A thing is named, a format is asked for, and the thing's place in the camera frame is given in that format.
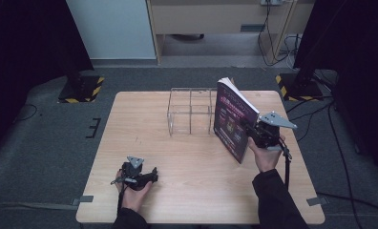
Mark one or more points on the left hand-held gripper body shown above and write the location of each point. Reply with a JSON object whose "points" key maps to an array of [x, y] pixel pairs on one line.
{"points": [[133, 176]]}

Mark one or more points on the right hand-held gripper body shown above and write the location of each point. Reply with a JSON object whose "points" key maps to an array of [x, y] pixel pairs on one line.
{"points": [[266, 133]]}

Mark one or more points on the dark purple book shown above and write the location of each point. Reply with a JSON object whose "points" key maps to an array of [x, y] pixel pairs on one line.
{"points": [[233, 124]]}

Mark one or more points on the clear acrylic organizer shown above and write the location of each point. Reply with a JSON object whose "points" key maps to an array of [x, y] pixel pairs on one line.
{"points": [[190, 111]]}

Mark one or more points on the person's left hand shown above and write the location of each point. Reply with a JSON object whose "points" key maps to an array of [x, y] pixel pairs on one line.
{"points": [[134, 197]]}

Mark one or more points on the person's right hand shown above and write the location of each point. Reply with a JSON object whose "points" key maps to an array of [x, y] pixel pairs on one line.
{"points": [[266, 159]]}

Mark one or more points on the striped black stand base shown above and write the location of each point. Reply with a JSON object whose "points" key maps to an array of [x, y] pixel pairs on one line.
{"points": [[300, 90], [82, 90]]}

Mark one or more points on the grey tape piece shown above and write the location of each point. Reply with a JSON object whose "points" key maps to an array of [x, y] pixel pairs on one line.
{"points": [[83, 200], [317, 201]]}

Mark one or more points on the black stand pole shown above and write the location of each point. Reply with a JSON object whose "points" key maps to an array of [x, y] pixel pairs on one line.
{"points": [[74, 74], [304, 74]]}

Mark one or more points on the light wooden desk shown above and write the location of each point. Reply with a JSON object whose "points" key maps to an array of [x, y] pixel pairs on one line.
{"points": [[206, 17]]}

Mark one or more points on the dark curtain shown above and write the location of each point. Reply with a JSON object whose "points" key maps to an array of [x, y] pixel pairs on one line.
{"points": [[25, 63], [359, 63]]}

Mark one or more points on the white power strip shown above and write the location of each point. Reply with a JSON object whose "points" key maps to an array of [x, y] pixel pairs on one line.
{"points": [[271, 2]]}

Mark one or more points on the white panel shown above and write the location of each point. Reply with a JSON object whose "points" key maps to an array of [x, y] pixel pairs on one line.
{"points": [[110, 28]]}

